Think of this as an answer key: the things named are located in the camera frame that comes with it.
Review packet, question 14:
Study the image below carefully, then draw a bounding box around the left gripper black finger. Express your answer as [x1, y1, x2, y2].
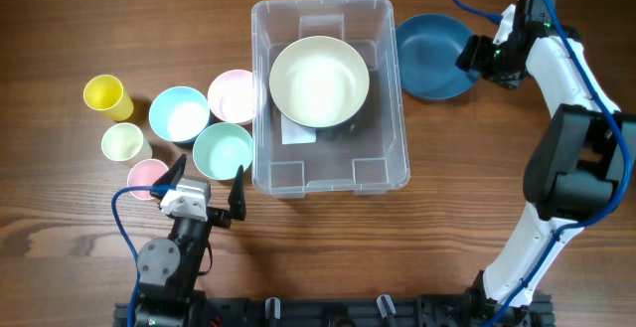
[228, 165, 246, 221]
[150, 154, 187, 197]

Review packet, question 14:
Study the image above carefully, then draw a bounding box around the pink cup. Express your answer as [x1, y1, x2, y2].
[127, 159, 168, 187]

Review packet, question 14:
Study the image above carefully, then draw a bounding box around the dark blue plate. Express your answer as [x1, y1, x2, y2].
[396, 14, 480, 101]
[281, 110, 357, 129]

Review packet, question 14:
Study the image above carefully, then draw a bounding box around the cream plate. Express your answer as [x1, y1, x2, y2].
[269, 36, 370, 117]

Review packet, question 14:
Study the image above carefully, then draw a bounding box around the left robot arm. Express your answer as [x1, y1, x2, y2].
[126, 155, 246, 326]

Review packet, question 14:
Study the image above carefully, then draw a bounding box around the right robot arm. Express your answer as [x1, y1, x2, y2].
[456, 0, 635, 326]

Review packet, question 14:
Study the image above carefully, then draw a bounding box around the mint green bowl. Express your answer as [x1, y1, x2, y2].
[193, 122, 253, 181]

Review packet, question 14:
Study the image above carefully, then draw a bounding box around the cream cup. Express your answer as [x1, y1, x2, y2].
[100, 122, 153, 166]

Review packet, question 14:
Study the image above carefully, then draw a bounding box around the light blue bowl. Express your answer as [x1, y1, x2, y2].
[148, 86, 212, 144]

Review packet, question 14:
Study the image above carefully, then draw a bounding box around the white label in bin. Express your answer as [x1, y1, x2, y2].
[280, 114, 316, 145]

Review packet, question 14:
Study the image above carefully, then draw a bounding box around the pink bowl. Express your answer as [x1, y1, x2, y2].
[208, 70, 255, 125]

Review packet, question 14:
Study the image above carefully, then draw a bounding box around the yellow cup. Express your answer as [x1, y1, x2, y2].
[82, 75, 134, 121]

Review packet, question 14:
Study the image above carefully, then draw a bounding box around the clear plastic storage bin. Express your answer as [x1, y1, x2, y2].
[251, 0, 410, 199]

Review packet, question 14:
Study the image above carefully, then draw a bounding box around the right blue cable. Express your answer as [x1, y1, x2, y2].
[451, 0, 634, 327]

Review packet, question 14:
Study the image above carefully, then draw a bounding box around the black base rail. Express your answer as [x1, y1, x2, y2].
[112, 294, 556, 327]

